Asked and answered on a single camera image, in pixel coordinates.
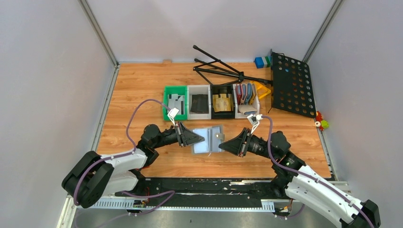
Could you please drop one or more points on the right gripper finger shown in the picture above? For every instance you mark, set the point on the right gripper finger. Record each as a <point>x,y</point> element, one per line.
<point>234,143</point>
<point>235,150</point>

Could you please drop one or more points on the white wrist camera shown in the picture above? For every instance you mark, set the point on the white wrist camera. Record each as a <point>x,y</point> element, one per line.
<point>172,114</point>
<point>254,120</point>

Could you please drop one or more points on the black music stand tripod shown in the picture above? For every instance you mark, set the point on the black music stand tripod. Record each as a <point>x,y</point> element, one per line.
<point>218,67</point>

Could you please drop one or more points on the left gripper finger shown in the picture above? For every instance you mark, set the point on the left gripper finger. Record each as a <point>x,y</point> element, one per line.
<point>185,132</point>
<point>192,139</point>

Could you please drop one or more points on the grey card holder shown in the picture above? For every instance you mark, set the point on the grey card holder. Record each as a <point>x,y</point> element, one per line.
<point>213,137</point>

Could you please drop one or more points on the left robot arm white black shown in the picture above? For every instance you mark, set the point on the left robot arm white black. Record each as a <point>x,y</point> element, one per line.
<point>95,176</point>

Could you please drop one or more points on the black plastic bin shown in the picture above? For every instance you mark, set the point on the black plastic bin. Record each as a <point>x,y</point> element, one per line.
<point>222,89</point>

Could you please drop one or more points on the white cards in green bin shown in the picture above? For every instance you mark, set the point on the white cards in green bin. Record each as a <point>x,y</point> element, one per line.
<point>178,101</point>

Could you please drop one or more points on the yellow brown packet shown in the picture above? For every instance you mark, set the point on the yellow brown packet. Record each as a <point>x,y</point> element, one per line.
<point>222,103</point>

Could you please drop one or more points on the black perforated stand plate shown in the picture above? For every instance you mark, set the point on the black perforated stand plate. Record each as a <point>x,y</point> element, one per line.
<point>292,88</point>

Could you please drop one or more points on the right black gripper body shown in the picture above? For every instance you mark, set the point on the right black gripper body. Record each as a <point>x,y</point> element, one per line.
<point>249,134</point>

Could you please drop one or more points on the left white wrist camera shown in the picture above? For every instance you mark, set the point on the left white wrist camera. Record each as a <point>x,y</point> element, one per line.
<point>172,114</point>

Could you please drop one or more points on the white bin with wallets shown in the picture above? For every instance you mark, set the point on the white bin with wallets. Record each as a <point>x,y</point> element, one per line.
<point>246,100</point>

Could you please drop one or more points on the white plastic bin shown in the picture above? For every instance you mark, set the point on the white plastic bin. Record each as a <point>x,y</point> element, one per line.
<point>198,89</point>

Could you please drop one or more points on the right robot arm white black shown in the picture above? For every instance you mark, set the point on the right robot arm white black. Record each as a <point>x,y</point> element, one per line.
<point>298,181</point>

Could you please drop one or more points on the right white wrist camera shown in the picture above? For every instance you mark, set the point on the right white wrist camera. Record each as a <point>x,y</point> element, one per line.
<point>254,120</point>

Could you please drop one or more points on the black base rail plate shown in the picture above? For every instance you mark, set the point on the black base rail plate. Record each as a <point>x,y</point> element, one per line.
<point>201,194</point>

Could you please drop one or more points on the blue green toy blocks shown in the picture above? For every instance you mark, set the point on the blue green toy blocks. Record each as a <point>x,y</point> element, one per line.
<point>263,62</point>

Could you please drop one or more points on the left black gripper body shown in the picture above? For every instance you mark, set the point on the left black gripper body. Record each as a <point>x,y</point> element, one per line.
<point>181,141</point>

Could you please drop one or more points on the small colourful toy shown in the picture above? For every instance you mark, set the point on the small colourful toy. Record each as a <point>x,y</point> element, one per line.
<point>320,123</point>

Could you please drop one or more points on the green plastic bin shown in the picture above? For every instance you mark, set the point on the green plastic bin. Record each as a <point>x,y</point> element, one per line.
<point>181,90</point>

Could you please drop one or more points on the yellow triangle frame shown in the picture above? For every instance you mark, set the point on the yellow triangle frame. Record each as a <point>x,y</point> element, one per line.
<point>259,90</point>

